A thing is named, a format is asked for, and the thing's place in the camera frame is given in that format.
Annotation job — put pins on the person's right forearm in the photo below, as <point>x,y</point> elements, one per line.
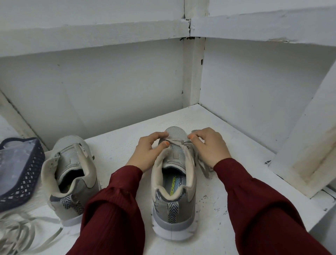
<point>267,215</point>

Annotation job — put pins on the clear plastic bag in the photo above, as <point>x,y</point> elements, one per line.
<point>13,165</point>

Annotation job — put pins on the person's left forearm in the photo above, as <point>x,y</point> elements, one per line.
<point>110,215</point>

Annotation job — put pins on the dark plastic lattice basket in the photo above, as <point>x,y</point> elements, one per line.
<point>26,189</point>

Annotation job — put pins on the person's right hand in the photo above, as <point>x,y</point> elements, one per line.
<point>212,147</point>

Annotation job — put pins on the person's left hand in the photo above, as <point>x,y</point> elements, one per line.
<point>144,155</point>

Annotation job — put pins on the grey shoelace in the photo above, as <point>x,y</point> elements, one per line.
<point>178,143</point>
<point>18,228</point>

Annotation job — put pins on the grey mesh shoe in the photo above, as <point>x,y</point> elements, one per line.
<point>68,199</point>
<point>173,215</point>

